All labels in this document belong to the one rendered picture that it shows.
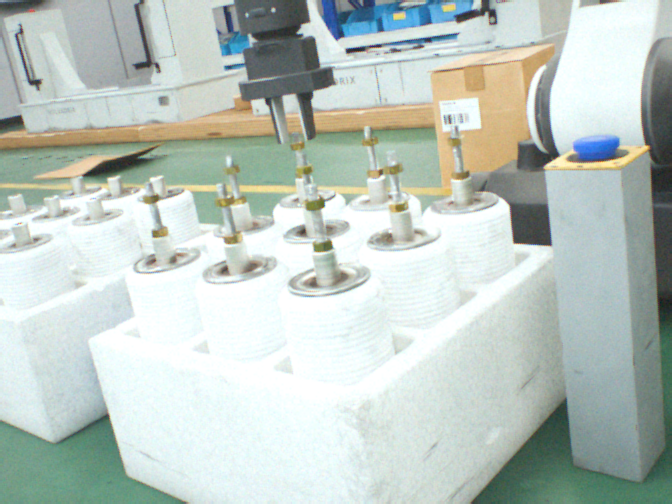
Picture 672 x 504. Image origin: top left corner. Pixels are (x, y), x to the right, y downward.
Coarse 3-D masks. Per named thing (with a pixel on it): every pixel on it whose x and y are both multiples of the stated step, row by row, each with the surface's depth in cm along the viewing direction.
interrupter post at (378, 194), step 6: (372, 180) 91; (378, 180) 91; (384, 180) 92; (372, 186) 92; (378, 186) 92; (384, 186) 92; (372, 192) 92; (378, 192) 92; (384, 192) 92; (372, 198) 92; (378, 198) 92; (384, 198) 92; (372, 204) 93; (378, 204) 92
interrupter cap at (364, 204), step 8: (352, 200) 95; (360, 200) 94; (368, 200) 94; (392, 200) 93; (408, 200) 91; (352, 208) 92; (360, 208) 90; (368, 208) 90; (376, 208) 90; (384, 208) 90
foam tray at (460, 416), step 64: (128, 320) 90; (448, 320) 74; (512, 320) 79; (128, 384) 83; (192, 384) 75; (256, 384) 68; (320, 384) 66; (384, 384) 64; (448, 384) 71; (512, 384) 80; (128, 448) 89; (192, 448) 79; (256, 448) 72; (320, 448) 65; (384, 448) 64; (448, 448) 71; (512, 448) 81
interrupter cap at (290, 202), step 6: (318, 192) 103; (324, 192) 102; (330, 192) 102; (288, 198) 103; (294, 198) 102; (324, 198) 99; (330, 198) 99; (282, 204) 99; (288, 204) 99; (294, 204) 99; (300, 204) 98
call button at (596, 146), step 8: (592, 136) 70; (600, 136) 69; (608, 136) 69; (616, 136) 68; (576, 144) 69; (584, 144) 68; (592, 144) 67; (600, 144) 67; (608, 144) 67; (616, 144) 67; (576, 152) 69; (584, 152) 68; (592, 152) 67; (600, 152) 68; (608, 152) 68
